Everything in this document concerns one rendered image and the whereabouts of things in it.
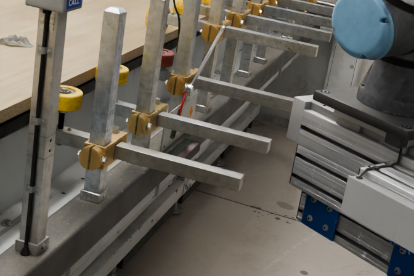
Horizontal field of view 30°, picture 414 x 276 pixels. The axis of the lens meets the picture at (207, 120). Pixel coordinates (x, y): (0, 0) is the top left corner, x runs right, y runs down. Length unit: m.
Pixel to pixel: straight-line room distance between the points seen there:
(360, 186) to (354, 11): 0.29
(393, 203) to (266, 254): 1.83
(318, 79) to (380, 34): 3.22
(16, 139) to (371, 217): 0.81
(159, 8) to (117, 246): 1.08
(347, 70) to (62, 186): 2.65
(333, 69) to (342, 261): 1.47
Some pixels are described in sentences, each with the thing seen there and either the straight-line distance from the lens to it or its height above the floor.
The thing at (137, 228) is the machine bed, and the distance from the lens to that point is 2.75.
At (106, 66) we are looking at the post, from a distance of 1.56.
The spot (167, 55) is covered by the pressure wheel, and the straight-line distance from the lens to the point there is 2.08.
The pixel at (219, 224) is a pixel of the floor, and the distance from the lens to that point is 3.24.
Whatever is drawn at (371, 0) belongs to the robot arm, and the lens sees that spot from 1.27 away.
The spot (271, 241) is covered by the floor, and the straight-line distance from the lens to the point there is 3.19.
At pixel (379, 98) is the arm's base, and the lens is 1.43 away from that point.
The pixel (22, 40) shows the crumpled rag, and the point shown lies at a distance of 2.02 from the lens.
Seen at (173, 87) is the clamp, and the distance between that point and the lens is 2.03.
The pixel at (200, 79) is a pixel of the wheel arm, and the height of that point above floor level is 0.86.
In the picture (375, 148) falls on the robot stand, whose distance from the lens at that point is 1.45.
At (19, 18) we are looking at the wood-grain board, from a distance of 2.31.
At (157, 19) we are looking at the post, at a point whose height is 1.06.
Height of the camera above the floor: 1.42
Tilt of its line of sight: 19 degrees down
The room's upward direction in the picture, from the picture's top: 9 degrees clockwise
